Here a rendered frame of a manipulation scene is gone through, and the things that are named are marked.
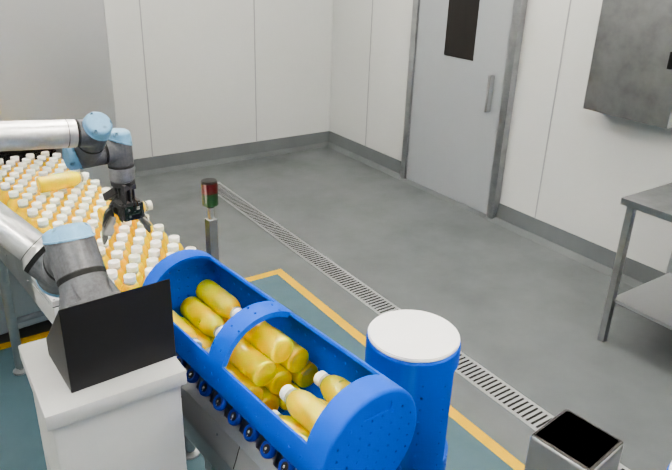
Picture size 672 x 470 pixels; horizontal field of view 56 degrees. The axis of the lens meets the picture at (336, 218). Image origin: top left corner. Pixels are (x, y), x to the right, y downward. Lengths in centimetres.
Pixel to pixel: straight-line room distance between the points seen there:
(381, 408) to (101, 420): 64
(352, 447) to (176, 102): 542
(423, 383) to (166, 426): 71
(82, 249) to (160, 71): 490
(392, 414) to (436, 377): 46
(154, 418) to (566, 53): 407
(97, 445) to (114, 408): 11
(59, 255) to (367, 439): 83
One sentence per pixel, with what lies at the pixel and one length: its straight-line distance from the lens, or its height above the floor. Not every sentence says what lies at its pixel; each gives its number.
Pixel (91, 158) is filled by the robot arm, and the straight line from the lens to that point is 191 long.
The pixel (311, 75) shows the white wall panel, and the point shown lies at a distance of 720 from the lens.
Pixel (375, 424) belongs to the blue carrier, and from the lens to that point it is 144.
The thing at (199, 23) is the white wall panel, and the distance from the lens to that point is 653.
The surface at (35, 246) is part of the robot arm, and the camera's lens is 178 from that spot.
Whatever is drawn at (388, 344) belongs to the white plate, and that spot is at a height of 104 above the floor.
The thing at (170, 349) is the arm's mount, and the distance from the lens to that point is 166.
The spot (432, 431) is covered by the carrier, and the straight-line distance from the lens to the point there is 203.
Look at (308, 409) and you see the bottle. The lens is 150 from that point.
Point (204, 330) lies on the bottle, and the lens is 192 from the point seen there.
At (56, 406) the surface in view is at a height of 115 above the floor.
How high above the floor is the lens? 209
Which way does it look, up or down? 23 degrees down
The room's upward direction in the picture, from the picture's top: 2 degrees clockwise
